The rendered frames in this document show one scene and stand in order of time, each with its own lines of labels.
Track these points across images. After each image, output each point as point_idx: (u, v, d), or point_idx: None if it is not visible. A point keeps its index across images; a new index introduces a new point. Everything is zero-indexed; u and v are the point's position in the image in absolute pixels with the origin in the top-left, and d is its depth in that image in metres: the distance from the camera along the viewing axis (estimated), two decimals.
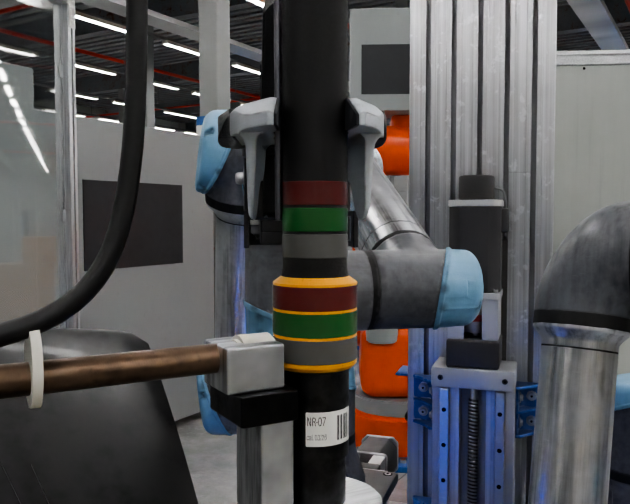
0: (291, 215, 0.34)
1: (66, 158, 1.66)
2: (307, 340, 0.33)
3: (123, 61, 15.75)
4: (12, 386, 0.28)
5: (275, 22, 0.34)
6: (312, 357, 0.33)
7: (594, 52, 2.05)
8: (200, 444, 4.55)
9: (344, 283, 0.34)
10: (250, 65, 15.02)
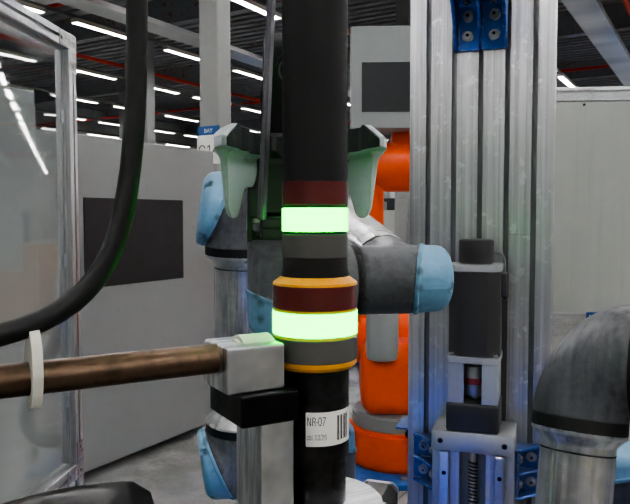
0: (291, 215, 0.34)
1: (67, 202, 1.67)
2: (307, 340, 0.33)
3: (124, 66, 15.76)
4: (12, 386, 0.28)
5: (267, 22, 0.34)
6: (312, 357, 0.33)
7: (594, 88, 2.05)
8: (201, 460, 4.56)
9: (344, 283, 0.34)
10: (250, 70, 15.02)
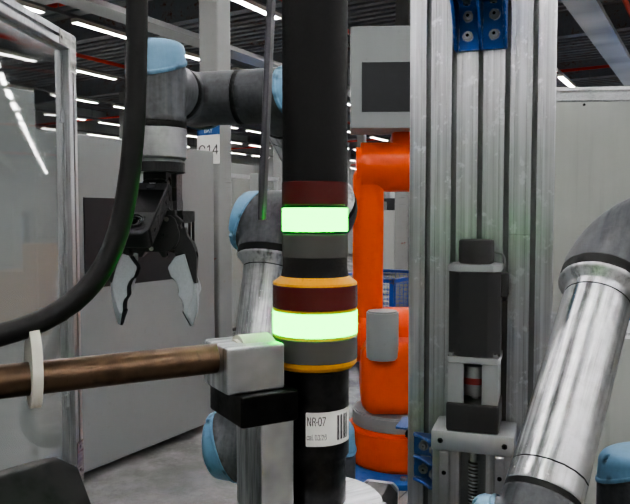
0: (291, 215, 0.34)
1: (67, 202, 1.67)
2: (307, 340, 0.33)
3: (124, 66, 15.76)
4: (12, 386, 0.28)
5: (267, 22, 0.34)
6: (312, 357, 0.33)
7: (594, 88, 2.05)
8: (201, 460, 4.56)
9: (344, 283, 0.34)
10: None
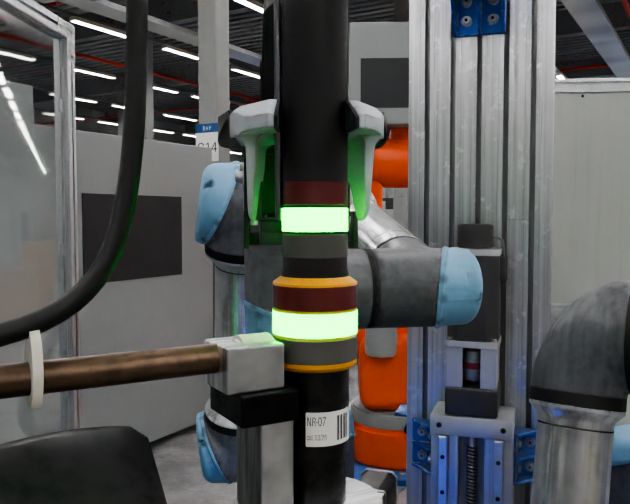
0: (291, 215, 0.34)
1: (66, 192, 1.67)
2: (307, 340, 0.33)
3: (123, 65, 15.75)
4: (12, 386, 0.28)
5: (275, 22, 0.34)
6: (312, 357, 0.33)
7: (592, 80, 2.05)
8: (199, 456, 4.55)
9: (344, 283, 0.34)
10: (249, 69, 15.02)
